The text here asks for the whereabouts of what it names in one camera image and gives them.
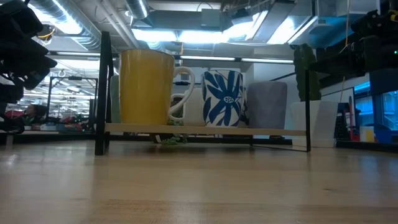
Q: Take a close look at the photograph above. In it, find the black metal frame stand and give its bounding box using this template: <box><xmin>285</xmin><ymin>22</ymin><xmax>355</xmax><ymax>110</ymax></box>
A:
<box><xmin>45</xmin><ymin>76</ymin><xmax>99</xmax><ymax>125</ymax></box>

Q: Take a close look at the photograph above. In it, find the white faceted planter pot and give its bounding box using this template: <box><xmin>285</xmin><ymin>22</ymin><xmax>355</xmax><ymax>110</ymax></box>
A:
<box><xmin>290</xmin><ymin>100</ymin><xmax>339</xmax><ymax>148</ymax></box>

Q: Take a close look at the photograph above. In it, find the long ceiling light strip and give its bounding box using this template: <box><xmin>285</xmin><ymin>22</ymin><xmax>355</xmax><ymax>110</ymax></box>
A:
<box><xmin>180</xmin><ymin>55</ymin><xmax>236</xmax><ymax>62</ymax></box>
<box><xmin>241</xmin><ymin>58</ymin><xmax>295</xmax><ymax>64</ymax></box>

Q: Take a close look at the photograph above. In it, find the small green succulent plant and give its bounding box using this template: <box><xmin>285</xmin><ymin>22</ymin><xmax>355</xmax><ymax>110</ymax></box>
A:
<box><xmin>152</xmin><ymin>119</ymin><xmax>190</xmax><ymax>147</ymax></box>

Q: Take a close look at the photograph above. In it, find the small yellow box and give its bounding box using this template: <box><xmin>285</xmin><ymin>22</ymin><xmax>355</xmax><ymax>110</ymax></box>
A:
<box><xmin>360</xmin><ymin>126</ymin><xmax>376</xmax><ymax>143</ymax></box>

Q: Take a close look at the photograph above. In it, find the tall green cactus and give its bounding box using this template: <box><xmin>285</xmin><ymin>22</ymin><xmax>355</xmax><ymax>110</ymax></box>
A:
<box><xmin>293</xmin><ymin>43</ymin><xmax>322</xmax><ymax>102</ymax></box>

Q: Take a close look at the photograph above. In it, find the silver ventilation duct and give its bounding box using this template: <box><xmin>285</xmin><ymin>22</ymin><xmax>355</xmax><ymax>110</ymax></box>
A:
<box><xmin>30</xmin><ymin>0</ymin><xmax>103</xmax><ymax>52</ymax></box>
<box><xmin>126</xmin><ymin>0</ymin><xmax>150</xmax><ymax>20</ymax></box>

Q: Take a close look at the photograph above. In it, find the black frame wooden shelf rack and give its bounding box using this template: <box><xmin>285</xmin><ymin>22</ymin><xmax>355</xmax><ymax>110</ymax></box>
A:
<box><xmin>95</xmin><ymin>30</ymin><xmax>312</xmax><ymax>156</ymax></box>

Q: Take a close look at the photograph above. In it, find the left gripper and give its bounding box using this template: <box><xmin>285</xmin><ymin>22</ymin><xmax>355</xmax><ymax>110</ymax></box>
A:
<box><xmin>0</xmin><ymin>37</ymin><xmax>58</xmax><ymax>91</ymax></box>

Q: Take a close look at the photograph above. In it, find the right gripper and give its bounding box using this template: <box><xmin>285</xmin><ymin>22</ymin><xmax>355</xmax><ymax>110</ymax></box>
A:
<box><xmin>309</xmin><ymin>34</ymin><xmax>398</xmax><ymax>78</ymax></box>

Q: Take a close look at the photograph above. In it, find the yellow hanging cable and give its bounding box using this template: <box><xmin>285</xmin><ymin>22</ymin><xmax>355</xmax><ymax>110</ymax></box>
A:
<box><xmin>340</xmin><ymin>0</ymin><xmax>351</xmax><ymax>103</ymax></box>

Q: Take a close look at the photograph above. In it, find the grey handleless cup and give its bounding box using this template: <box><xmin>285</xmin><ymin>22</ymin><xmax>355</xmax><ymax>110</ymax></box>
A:
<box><xmin>247</xmin><ymin>80</ymin><xmax>289</xmax><ymax>130</ymax></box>

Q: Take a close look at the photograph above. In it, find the grey ceiling junction box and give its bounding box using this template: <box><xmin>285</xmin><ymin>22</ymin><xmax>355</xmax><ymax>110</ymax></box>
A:
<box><xmin>200</xmin><ymin>8</ymin><xmax>221</xmax><ymax>30</ymax></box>

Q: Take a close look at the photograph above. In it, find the blue bin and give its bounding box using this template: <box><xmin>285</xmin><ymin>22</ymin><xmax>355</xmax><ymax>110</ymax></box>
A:
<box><xmin>374</xmin><ymin>124</ymin><xmax>398</xmax><ymax>144</ymax></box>

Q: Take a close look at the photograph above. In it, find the yellow mug white handle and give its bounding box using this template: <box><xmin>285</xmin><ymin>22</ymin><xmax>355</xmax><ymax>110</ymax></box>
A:
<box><xmin>119</xmin><ymin>49</ymin><xmax>196</xmax><ymax>125</ymax></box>

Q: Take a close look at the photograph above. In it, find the person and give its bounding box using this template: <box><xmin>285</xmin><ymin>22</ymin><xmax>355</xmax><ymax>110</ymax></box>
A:
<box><xmin>18</xmin><ymin>104</ymin><xmax>48</xmax><ymax>126</ymax></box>

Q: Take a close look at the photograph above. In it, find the black floor stand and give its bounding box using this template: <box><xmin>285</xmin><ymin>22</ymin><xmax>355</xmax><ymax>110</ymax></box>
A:
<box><xmin>334</xmin><ymin>102</ymin><xmax>355</xmax><ymax>141</ymax></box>

